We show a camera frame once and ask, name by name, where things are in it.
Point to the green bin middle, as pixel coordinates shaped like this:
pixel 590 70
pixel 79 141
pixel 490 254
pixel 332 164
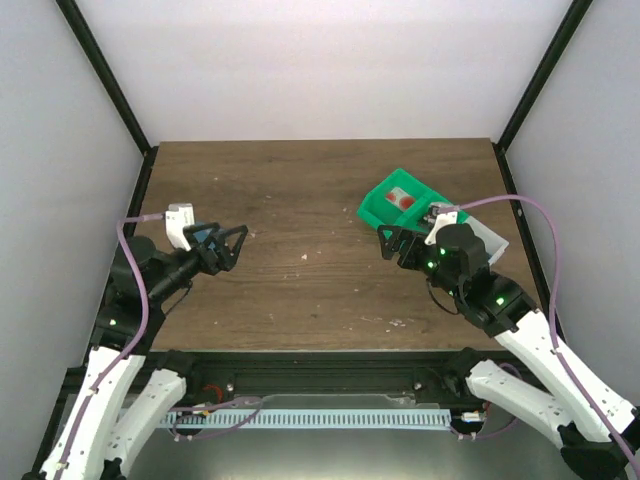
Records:
pixel 420 207

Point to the white bin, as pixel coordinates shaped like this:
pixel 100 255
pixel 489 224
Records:
pixel 495 245

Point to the right black frame post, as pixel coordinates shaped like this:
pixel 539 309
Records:
pixel 561 39

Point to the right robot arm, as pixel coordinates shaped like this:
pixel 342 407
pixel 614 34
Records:
pixel 595 429

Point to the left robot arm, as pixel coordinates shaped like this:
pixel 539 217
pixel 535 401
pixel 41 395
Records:
pixel 100 440

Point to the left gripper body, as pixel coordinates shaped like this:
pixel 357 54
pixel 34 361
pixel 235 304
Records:
pixel 208 251

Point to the red white card in bin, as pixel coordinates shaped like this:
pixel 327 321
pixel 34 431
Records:
pixel 400 198

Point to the white slotted cable duct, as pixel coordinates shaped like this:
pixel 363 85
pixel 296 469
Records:
pixel 403 419

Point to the green bin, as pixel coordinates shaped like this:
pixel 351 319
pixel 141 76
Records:
pixel 420 207
pixel 375 210

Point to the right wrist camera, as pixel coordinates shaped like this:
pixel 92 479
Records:
pixel 438 216

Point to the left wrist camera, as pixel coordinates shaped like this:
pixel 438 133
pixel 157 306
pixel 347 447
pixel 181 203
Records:
pixel 177 217

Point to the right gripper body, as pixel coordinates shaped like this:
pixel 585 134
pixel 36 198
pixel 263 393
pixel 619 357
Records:
pixel 407 247

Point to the black frame post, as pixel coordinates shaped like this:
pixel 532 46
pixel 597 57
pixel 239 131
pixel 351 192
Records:
pixel 561 39
pixel 93 52

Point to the green bin far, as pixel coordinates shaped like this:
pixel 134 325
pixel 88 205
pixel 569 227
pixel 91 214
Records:
pixel 375 210

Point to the black aluminium front rail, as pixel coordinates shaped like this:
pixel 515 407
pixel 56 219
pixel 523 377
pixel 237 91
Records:
pixel 426 376

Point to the left black frame post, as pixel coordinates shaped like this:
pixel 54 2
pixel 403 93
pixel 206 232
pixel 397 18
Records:
pixel 93 52

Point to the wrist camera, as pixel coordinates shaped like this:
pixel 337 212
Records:
pixel 438 216
pixel 177 217

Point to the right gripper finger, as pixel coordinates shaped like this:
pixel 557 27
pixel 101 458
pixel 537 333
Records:
pixel 389 239
pixel 419 225

